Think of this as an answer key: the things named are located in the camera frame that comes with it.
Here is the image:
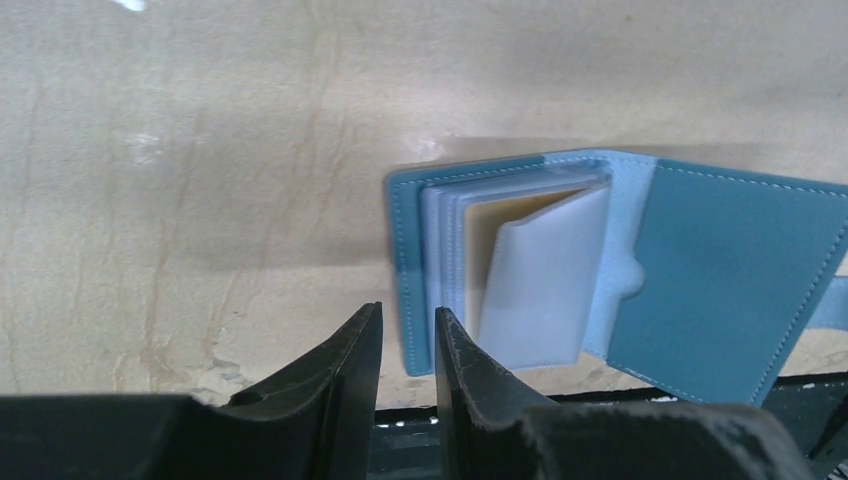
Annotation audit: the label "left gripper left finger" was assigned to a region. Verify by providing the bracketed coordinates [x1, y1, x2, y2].
[1, 303, 383, 479]

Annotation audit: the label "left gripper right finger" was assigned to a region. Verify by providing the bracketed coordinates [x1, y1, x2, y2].
[435, 307, 812, 479]

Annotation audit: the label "blue card holder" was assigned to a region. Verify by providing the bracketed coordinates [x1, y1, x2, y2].
[386, 149, 847, 405]

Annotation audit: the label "clear plastic card sleeves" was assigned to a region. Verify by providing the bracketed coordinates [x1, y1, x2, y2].
[420, 165, 612, 369]

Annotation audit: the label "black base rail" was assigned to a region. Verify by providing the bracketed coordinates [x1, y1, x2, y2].
[358, 373, 847, 479]

